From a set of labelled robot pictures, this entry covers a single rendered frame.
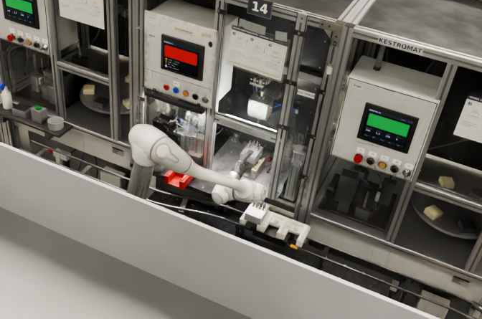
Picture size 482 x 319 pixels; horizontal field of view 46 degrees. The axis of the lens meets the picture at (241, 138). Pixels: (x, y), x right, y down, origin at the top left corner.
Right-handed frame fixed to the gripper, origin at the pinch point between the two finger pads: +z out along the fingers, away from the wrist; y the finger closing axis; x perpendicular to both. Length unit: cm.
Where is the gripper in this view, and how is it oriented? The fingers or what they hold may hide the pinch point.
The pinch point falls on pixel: (248, 157)
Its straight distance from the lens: 332.8
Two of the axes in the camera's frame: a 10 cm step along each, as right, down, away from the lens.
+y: 0.9, -8.0, -6.0
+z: 4.2, -5.1, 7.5
